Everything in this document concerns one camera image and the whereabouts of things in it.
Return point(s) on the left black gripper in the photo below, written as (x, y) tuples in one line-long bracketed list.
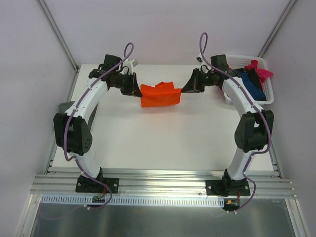
[(131, 84)]

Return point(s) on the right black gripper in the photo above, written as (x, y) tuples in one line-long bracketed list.
[(195, 80)]

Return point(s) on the orange t shirt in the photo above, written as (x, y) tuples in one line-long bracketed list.
[(161, 95)]

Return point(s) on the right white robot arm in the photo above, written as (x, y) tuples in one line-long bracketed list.
[(253, 133)]

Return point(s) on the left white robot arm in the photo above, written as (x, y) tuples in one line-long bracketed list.
[(72, 127)]

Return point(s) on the white plastic basket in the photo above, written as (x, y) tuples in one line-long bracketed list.
[(238, 62)]

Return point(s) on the black t shirt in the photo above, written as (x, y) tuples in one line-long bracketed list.
[(254, 78)]

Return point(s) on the blue t shirt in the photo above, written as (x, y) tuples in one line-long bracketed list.
[(257, 94)]

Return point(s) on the pink t shirt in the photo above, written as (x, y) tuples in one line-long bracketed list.
[(262, 73)]

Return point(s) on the grey folded t shirt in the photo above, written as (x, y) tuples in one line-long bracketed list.
[(65, 106)]

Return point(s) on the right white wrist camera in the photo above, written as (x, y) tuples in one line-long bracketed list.
[(202, 65)]

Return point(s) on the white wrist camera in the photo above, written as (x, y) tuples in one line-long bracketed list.
[(128, 66), (202, 65)]

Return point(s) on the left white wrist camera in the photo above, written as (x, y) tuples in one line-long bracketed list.
[(128, 66)]

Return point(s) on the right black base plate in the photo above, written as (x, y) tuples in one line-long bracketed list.
[(227, 188)]

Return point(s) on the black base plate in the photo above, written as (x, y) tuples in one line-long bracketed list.
[(227, 188), (86, 185)]

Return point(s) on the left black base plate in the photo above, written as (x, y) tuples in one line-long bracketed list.
[(86, 185)]

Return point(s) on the white slotted cable duct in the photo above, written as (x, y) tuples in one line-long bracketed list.
[(134, 200)]

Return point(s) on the aluminium mounting rail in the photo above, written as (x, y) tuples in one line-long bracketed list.
[(162, 183)]

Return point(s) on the left aluminium corner post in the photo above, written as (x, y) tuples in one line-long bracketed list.
[(56, 31)]

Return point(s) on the aluminium corner post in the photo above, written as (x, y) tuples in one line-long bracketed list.
[(56, 31), (277, 27)]

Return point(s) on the right aluminium corner post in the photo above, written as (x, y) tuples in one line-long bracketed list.
[(277, 27)]

